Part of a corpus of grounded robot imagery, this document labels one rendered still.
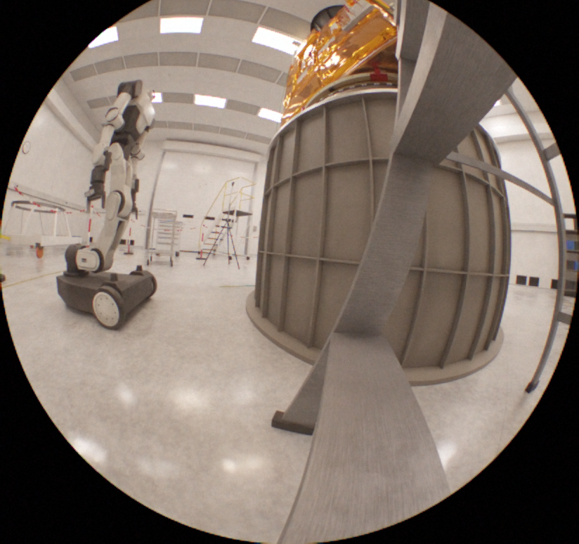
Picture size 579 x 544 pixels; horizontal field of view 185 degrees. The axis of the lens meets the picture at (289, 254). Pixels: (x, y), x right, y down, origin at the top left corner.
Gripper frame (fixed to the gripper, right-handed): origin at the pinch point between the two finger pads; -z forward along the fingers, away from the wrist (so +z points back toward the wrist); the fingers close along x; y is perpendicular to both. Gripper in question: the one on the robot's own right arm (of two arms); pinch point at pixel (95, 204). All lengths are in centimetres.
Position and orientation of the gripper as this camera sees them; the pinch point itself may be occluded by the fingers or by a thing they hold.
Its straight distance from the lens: 105.4
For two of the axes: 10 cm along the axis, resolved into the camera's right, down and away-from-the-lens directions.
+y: -3.9, -0.5, 9.2
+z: -1.0, -9.9, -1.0
